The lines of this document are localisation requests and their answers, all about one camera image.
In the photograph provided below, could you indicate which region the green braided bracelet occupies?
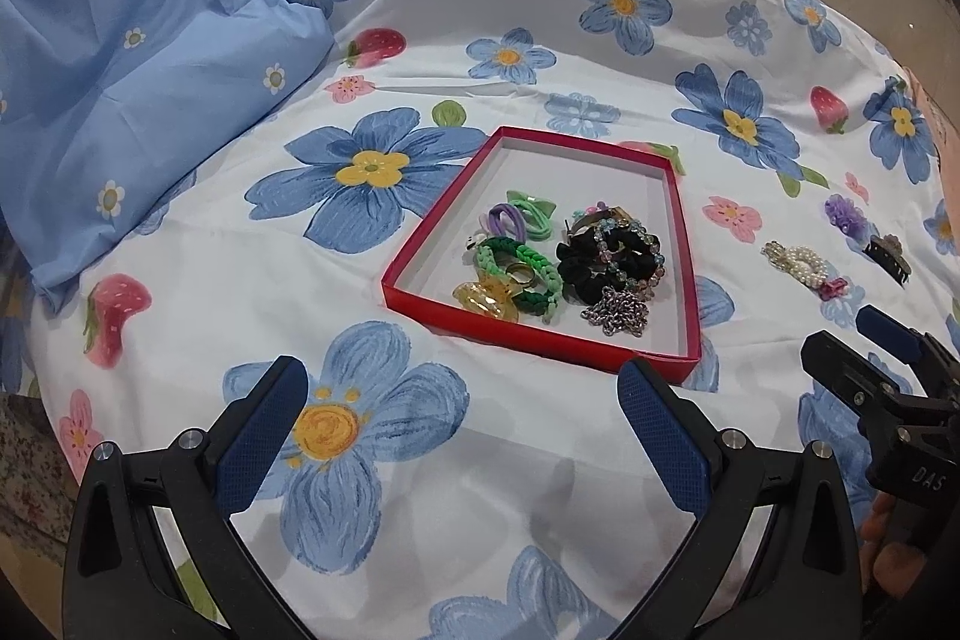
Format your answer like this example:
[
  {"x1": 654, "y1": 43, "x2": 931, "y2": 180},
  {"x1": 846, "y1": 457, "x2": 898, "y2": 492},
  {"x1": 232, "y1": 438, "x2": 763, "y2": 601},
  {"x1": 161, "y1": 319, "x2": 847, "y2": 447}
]
[{"x1": 472, "y1": 235, "x2": 565, "y2": 316}]

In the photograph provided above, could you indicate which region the black scrunchie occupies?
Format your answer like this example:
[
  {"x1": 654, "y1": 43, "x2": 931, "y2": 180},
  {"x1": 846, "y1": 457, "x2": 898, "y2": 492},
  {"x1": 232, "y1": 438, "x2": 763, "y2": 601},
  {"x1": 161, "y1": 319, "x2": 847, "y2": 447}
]
[{"x1": 556, "y1": 224, "x2": 665, "y2": 305}]

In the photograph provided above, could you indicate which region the purple hair tie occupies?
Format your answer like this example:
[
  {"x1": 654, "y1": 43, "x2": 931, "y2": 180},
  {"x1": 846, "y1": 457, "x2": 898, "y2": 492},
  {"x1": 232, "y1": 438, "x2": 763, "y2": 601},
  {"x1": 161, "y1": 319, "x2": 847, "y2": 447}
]
[{"x1": 478, "y1": 201, "x2": 531, "y2": 249}]

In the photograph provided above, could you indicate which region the gold bangle watch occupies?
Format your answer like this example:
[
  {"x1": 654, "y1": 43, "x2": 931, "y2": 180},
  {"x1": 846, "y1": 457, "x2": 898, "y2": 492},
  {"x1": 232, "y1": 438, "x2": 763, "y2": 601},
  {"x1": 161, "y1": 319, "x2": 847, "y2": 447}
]
[{"x1": 568, "y1": 206, "x2": 635, "y2": 234}]

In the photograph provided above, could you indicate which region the person's right hand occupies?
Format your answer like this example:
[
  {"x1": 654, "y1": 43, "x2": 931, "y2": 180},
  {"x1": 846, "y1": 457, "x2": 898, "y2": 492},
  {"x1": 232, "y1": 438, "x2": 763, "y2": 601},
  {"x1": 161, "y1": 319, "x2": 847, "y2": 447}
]
[{"x1": 859, "y1": 492, "x2": 928, "y2": 612}]

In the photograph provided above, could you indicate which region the pink small hair clip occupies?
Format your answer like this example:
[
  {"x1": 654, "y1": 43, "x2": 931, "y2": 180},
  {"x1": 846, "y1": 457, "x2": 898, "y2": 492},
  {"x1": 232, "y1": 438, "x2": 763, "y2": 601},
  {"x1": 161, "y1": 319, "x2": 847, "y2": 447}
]
[{"x1": 817, "y1": 278, "x2": 848, "y2": 302}]

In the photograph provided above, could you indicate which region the black claw hair clip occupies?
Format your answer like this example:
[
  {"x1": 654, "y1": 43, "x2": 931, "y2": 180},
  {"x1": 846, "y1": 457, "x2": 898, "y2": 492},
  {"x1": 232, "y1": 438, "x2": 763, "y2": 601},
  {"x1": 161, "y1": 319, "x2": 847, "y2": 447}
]
[{"x1": 864, "y1": 234, "x2": 911, "y2": 286}]

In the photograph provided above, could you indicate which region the pearl scrunchie with bow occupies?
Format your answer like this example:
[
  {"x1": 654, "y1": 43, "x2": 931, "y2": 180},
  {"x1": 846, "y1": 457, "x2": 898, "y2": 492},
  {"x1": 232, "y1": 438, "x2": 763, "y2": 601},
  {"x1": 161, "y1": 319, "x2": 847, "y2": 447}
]
[{"x1": 761, "y1": 241, "x2": 828, "y2": 291}]

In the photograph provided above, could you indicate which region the purple flower hair clip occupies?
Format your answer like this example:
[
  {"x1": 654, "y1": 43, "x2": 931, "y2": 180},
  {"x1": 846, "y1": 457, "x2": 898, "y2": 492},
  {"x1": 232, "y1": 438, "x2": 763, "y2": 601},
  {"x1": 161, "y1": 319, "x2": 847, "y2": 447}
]
[{"x1": 823, "y1": 193, "x2": 871, "y2": 247}]

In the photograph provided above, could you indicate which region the red shallow box tray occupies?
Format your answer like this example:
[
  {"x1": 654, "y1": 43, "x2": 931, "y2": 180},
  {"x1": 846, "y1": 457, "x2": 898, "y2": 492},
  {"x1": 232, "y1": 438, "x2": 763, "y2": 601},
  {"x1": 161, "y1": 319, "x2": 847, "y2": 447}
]
[{"x1": 382, "y1": 127, "x2": 701, "y2": 385}]

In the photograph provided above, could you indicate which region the yellow transparent hair clip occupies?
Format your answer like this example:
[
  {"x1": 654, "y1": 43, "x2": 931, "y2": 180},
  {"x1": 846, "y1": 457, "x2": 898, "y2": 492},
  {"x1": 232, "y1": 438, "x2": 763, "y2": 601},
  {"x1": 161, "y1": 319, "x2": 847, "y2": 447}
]
[{"x1": 452, "y1": 278, "x2": 519, "y2": 323}]

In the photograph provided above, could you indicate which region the light blue floral pillow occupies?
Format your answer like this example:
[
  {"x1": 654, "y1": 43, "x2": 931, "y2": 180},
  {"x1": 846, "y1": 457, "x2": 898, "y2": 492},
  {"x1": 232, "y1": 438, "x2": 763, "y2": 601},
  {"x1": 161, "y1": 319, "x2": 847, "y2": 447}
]
[{"x1": 2, "y1": 0, "x2": 334, "y2": 307}]

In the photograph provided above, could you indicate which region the colourful beaded bracelet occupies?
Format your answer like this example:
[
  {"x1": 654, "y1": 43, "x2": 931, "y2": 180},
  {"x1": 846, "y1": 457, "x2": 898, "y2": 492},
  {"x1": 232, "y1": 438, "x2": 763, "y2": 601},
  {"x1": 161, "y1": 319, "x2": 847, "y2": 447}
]
[{"x1": 565, "y1": 200, "x2": 640, "y2": 238}]

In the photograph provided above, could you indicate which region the green bow hair tie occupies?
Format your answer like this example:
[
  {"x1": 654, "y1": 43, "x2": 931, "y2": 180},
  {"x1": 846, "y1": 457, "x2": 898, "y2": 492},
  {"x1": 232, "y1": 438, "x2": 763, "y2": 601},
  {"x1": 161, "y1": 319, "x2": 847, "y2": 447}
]
[{"x1": 504, "y1": 188, "x2": 562, "y2": 241}]

